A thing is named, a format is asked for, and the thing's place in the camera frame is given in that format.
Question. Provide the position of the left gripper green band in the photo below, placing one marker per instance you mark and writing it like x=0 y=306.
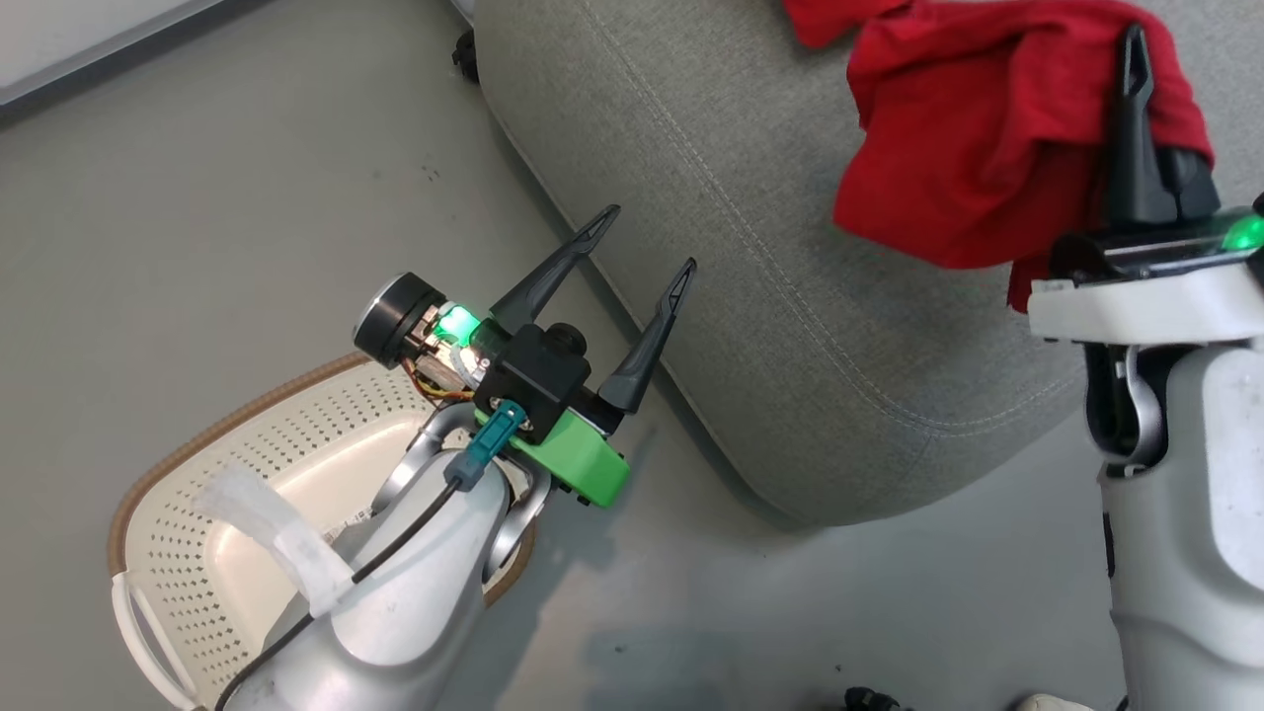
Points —
x=538 y=380

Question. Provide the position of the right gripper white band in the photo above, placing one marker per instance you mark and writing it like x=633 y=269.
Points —
x=1145 y=296

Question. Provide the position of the plain red garment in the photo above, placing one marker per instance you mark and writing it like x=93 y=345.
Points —
x=968 y=138

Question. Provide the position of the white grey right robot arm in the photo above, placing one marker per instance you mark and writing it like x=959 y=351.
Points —
x=1195 y=553

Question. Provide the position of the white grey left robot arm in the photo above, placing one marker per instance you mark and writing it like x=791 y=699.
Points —
x=425 y=592

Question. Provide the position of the grey fabric sofa seat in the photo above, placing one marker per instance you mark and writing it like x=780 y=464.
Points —
x=790 y=296

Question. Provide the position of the white perforated laundry basket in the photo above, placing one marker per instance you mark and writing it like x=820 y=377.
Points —
x=217 y=573

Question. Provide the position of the black caster wheel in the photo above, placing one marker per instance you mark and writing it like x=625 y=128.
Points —
x=466 y=57

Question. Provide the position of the white tape strip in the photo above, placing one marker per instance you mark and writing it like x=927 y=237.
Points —
x=286 y=538

